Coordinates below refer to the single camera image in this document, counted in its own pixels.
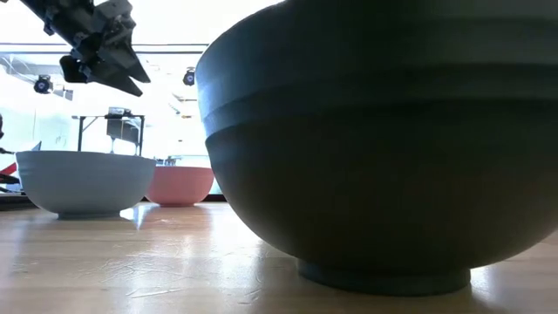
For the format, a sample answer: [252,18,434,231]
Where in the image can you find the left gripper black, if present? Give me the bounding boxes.
[47,0,152,98]

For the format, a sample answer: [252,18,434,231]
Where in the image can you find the pale blue-grey plastic bowl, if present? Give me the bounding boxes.
[15,149,157,220]

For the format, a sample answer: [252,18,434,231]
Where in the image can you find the dark grey plastic bowl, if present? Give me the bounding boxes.
[204,99,558,297]

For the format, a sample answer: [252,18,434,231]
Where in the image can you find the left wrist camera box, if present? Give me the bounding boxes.
[89,0,134,32]

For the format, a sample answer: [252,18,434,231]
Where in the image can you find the dark box under rig frame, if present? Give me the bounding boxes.
[106,118,141,145]

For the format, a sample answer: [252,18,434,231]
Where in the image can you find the black background rig frame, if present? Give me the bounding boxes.
[71,113,146,157]

